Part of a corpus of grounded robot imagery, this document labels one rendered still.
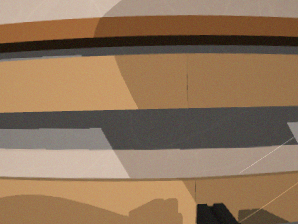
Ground tan wooden slat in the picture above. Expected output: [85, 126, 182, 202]
[0, 53, 298, 113]
[0, 171, 298, 224]

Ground wooden bed frame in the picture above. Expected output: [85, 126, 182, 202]
[0, 15, 298, 53]

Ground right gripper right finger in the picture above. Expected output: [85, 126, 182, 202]
[211, 203, 239, 224]

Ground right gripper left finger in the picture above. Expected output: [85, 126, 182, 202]
[196, 204, 222, 224]

